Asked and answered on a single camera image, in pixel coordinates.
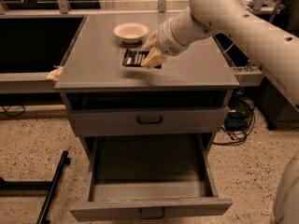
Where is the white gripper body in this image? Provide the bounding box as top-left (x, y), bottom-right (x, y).
top-left (157, 17), bottom-right (188, 56)

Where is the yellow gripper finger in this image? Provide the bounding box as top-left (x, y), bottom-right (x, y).
top-left (142, 31), bottom-right (158, 51)
top-left (141, 47), bottom-right (167, 69)

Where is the grey drawer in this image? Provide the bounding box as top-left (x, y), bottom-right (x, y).
top-left (70, 134), bottom-right (232, 221)
top-left (67, 106), bottom-right (228, 137)

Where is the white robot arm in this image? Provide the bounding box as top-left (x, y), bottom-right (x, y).
top-left (142, 0), bottom-right (299, 107)

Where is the grey drawer cabinet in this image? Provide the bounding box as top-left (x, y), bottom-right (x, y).
top-left (53, 12), bottom-right (240, 222)

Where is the grey top drawer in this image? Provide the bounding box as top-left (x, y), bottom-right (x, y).
top-left (67, 106), bottom-right (228, 137)

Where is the white bowl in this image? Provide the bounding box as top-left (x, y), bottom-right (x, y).
top-left (113, 22), bottom-right (149, 44)

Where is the yellow tape wad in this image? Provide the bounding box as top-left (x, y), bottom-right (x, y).
top-left (47, 67), bottom-right (64, 82)

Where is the blue box on floor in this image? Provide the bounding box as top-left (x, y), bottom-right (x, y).
top-left (224, 112), bottom-right (248, 131)

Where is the thin metal rod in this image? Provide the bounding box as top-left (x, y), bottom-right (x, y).
top-left (269, 0), bottom-right (282, 23)

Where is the dark cabinet right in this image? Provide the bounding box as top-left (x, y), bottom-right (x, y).
top-left (255, 77), bottom-right (299, 130)

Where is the black metal floor stand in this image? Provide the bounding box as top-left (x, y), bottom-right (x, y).
top-left (0, 150), bottom-right (71, 224)

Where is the black top drawer handle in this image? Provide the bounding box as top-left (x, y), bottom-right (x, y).
top-left (136, 116), bottom-right (164, 125)

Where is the black drawer handle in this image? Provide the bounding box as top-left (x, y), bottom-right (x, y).
top-left (139, 208), bottom-right (165, 220)
top-left (136, 116), bottom-right (164, 125)

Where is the grey metal bracket right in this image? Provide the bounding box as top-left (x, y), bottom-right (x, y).
top-left (232, 66), bottom-right (263, 87)

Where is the grey back frame beam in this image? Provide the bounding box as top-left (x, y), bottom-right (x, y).
top-left (0, 5), bottom-right (286, 19)

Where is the black cable bundle on floor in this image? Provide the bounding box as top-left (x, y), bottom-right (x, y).
top-left (212, 95), bottom-right (256, 147)

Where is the grey metal rail left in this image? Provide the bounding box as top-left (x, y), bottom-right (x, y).
top-left (0, 72), bottom-right (56, 94)

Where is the black cable left floor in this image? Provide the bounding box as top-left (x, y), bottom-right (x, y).
top-left (0, 105), bottom-right (26, 118)

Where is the black middle drawer handle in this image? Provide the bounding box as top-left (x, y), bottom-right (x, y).
top-left (139, 208), bottom-right (165, 220)

